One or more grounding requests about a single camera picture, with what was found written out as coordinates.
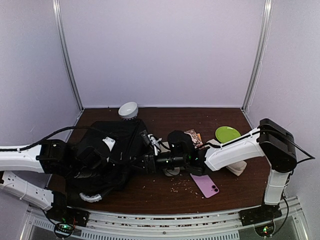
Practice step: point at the cream fabric pencil pouch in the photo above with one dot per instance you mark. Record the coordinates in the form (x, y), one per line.
(235, 168)

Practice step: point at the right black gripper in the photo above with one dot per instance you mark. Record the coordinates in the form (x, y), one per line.
(148, 163)

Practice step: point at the left aluminium frame post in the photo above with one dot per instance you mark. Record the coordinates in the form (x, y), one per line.
(65, 53)

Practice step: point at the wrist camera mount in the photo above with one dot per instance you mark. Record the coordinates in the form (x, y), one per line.
(151, 141)
(107, 147)

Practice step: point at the green round plate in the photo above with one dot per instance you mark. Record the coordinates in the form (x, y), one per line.
(225, 134)

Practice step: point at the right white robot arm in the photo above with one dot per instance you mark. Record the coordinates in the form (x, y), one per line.
(267, 140)

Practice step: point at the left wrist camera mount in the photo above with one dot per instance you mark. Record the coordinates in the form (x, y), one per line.
(107, 147)

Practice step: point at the white patterned ceramic bowl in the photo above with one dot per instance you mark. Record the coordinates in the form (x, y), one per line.
(128, 110)

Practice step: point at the right aluminium frame post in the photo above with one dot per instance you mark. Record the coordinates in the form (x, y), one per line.
(261, 47)

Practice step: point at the aluminium frame post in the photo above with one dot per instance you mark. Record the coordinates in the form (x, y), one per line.
(65, 53)
(261, 47)

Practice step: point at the beige glasses case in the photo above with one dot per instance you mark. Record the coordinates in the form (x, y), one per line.
(169, 172)

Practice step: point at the front aluminium rail base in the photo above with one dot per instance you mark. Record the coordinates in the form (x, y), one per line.
(219, 225)

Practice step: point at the illustrated paperback book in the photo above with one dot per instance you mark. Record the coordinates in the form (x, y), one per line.
(192, 133)

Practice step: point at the orange paperback book underneath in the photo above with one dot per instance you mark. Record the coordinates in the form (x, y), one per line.
(199, 139)

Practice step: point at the black student backpack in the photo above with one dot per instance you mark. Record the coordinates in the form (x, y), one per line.
(117, 172)

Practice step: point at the pink smartphone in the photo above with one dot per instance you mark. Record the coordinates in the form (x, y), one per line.
(205, 185)

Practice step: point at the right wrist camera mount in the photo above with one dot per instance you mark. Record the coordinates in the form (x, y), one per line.
(151, 141)

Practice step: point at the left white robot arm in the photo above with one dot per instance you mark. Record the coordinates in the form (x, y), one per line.
(50, 157)

